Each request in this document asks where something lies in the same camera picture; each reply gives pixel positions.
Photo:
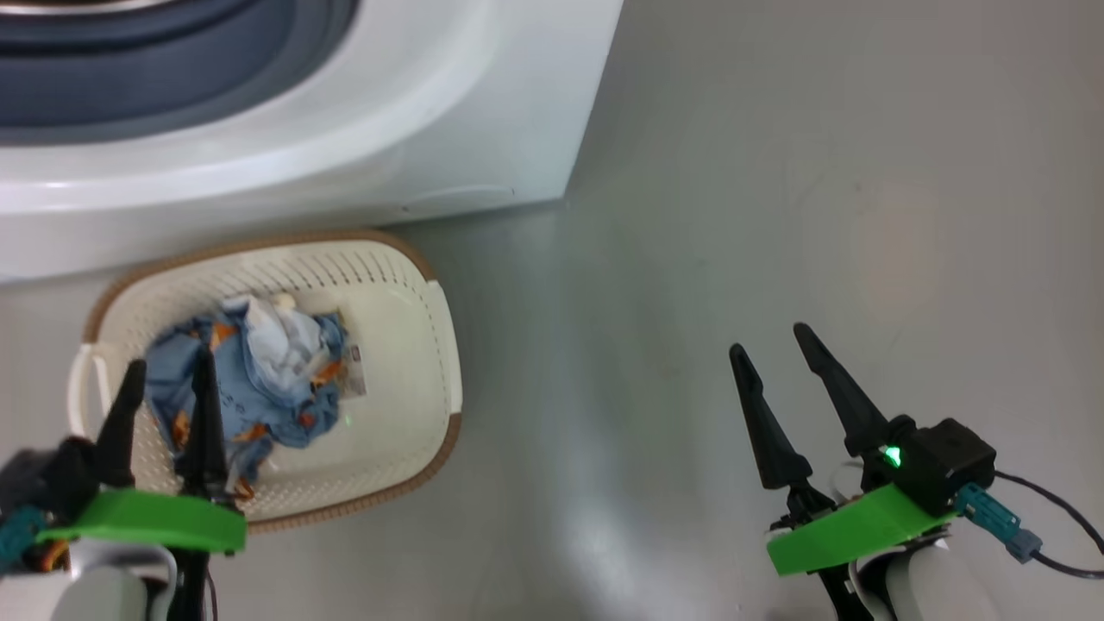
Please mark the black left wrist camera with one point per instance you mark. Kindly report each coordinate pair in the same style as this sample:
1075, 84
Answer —
60, 470

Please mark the white front-load washing machine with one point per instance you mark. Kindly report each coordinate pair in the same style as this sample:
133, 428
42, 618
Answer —
483, 103

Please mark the cream laundry basket brown rim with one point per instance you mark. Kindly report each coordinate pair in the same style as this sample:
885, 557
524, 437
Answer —
405, 362

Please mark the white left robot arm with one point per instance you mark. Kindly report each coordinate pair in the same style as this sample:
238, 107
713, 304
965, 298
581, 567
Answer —
95, 595

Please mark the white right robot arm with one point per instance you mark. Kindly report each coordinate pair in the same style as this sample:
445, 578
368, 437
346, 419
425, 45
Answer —
931, 591

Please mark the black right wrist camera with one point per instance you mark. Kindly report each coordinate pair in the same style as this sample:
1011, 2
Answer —
940, 461

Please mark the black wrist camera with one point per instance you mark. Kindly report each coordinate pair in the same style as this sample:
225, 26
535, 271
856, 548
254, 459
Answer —
60, 470
940, 461

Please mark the basket product label sticker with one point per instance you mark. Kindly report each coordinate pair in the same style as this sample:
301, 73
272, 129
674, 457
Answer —
352, 362

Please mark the blue bear print garment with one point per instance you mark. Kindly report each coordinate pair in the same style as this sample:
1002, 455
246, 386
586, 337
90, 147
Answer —
276, 388

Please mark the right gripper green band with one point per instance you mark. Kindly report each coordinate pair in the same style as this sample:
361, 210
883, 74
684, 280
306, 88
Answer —
854, 530

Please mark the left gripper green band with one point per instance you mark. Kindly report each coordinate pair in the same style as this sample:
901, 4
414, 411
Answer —
147, 522

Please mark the grey rubber door gasket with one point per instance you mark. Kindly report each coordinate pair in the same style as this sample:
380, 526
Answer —
172, 86

